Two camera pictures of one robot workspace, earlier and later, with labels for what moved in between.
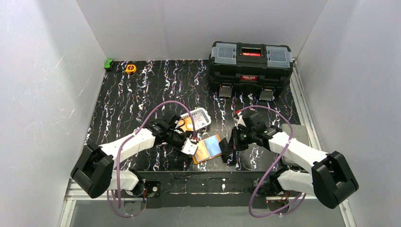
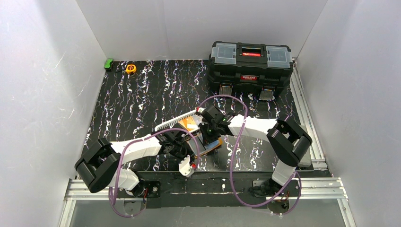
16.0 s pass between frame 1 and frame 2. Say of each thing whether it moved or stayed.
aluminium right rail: stayed
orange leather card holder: moved
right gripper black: moved
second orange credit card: stayed
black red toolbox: stayed
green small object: stayed
